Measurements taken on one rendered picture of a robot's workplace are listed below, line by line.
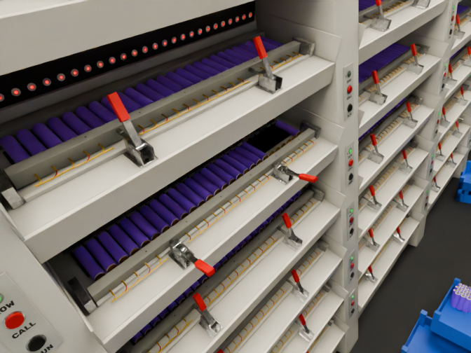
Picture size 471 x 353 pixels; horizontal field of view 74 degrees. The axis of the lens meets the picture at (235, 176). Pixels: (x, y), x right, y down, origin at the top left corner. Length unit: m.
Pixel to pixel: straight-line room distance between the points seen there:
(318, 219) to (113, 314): 0.54
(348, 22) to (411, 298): 1.24
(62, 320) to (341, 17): 0.68
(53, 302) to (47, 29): 0.29
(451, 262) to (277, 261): 1.21
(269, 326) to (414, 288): 0.95
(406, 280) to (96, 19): 1.59
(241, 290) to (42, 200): 0.44
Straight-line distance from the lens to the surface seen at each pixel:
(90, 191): 0.41
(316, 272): 0.97
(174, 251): 0.52
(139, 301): 0.51
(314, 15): 0.71
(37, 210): 0.41
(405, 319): 1.58
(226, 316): 0.68
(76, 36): 0.38
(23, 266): 0.40
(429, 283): 1.72
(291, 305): 0.91
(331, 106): 0.74
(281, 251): 0.76
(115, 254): 0.54
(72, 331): 0.47
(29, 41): 0.36
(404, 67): 1.24
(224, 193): 0.58
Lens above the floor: 1.30
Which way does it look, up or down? 31 degrees down
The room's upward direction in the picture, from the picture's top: 14 degrees counter-clockwise
